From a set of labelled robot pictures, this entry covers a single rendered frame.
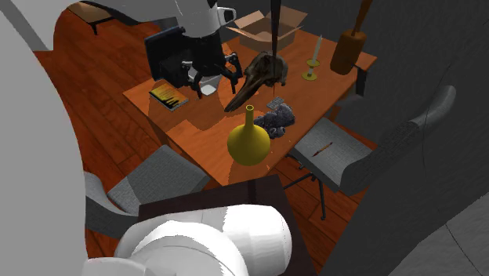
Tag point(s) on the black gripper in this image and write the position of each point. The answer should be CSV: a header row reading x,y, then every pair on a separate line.
x,y
206,51

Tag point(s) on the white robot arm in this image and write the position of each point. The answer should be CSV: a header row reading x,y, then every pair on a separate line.
x,y
198,244

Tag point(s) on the small white cup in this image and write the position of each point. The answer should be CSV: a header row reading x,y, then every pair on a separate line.
x,y
209,86

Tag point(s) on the dark long-beaked animal skull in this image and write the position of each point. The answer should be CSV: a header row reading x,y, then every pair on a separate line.
x,y
263,70

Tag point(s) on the yellow and black book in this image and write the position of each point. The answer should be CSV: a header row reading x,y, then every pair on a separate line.
x,y
168,96

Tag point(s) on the black chair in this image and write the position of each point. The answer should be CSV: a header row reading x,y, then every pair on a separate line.
x,y
164,49

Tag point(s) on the grey remote control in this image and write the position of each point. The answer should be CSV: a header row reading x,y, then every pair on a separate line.
x,y
275,103

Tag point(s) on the open cardboard box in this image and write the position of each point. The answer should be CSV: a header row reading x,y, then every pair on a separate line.
x,y
267,36

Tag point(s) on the dark tapered rod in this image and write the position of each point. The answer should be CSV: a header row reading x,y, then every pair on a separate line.
x,y
274,34

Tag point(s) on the grey plush toy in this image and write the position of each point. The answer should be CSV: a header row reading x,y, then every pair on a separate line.
x,y
281,116

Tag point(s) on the yellow long-necked vase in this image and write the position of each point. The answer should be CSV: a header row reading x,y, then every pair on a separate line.
x,y
248,147

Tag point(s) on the white candle on yellow holder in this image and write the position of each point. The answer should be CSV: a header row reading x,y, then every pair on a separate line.
x,y
312,65

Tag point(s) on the wooden table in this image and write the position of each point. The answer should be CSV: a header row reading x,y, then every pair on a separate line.
x,y
317,95

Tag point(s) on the grey chair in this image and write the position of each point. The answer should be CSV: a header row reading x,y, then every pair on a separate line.
x,y
160,179
332,153

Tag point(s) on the dark robot stand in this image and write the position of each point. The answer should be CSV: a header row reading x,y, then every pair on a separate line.
x,y
267,191

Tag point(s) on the brown pen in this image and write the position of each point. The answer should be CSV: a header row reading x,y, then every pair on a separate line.
x,y
323,149

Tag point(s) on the brown wooden mallet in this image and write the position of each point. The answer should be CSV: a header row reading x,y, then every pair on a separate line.
x,y
347,49

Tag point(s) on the brown low table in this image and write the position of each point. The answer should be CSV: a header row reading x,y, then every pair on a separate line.
x,y
89,13

